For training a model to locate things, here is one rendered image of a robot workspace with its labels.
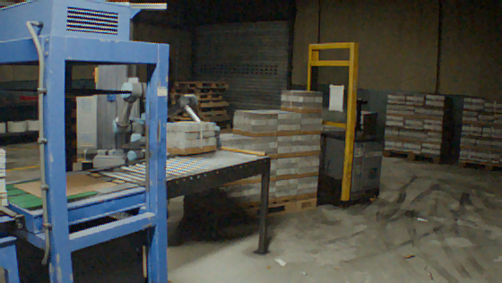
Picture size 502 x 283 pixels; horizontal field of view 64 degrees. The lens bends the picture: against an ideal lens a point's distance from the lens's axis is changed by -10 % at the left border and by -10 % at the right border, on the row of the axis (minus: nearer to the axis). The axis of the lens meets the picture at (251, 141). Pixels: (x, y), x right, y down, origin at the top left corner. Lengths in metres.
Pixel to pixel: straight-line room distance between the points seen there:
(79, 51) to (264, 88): 10.21
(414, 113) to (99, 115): 6.33
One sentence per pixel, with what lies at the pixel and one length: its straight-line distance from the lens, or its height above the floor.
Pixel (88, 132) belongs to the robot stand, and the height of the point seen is 0.90.
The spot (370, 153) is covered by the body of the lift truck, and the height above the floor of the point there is 0.60.
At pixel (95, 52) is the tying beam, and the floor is 1.49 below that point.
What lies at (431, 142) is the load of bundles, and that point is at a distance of 8.67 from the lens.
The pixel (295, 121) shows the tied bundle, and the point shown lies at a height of 0.98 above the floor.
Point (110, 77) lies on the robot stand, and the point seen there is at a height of 1.38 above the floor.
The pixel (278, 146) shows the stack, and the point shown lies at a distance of 4.50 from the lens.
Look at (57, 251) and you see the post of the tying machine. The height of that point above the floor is 0.66.
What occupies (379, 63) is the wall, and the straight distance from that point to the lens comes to 10.63.
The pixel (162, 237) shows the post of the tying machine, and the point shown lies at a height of 0.56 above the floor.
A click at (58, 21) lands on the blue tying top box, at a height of 1.63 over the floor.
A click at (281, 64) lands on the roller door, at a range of 11.66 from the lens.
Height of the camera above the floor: 1.38
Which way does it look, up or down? 8 degrees down
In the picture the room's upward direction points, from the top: 2 degrees clockwise
